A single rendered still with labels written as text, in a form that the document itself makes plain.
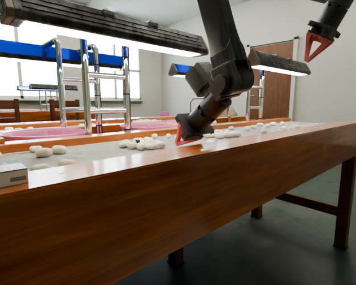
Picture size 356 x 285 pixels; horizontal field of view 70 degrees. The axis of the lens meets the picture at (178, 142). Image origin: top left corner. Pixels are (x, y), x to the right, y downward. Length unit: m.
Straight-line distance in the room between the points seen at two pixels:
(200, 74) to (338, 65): 4.83
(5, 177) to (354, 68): 5.21
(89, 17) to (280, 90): 5.05
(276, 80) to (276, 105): 0.51
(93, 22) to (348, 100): 4.89
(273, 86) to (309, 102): 0.78
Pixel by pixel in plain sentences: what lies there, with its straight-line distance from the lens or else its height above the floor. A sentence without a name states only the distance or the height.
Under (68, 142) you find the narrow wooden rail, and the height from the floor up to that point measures 0.75.
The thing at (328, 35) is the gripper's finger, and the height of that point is 1.04.
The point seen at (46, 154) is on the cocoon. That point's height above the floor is 0.75.
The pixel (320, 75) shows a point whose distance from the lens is 5.42.
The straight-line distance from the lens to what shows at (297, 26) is 5.71.
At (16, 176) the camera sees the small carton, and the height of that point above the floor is 0.78.
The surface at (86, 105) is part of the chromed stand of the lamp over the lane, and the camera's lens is 0.89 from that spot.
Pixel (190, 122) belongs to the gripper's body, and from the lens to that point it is 0.63.
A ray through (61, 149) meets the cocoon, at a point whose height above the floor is 0.75.
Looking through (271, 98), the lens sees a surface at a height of 0.95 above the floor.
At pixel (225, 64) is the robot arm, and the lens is 0.54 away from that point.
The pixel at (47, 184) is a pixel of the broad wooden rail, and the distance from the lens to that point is 0.37.
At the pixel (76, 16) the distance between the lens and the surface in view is 0.72.
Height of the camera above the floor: 0.87
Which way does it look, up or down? 9 degrees down
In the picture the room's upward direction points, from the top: straight up
